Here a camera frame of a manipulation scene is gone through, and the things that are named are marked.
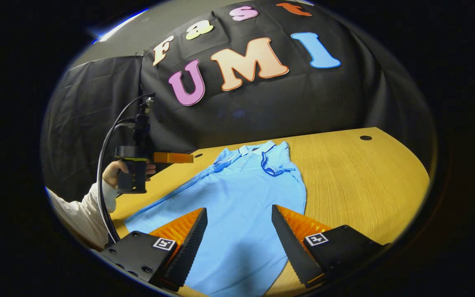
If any light blue polo T-shirt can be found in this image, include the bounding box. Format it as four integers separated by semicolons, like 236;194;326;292
124;141;307;297

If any black cable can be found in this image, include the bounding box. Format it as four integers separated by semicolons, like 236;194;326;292
96;93;155;245

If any black backdrop cloth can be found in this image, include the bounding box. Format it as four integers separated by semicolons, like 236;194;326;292
41;0;438;203

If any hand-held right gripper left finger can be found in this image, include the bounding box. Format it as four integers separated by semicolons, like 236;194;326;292
99;207;208;292

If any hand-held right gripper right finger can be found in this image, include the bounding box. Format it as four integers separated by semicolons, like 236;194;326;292
270;204;387;289

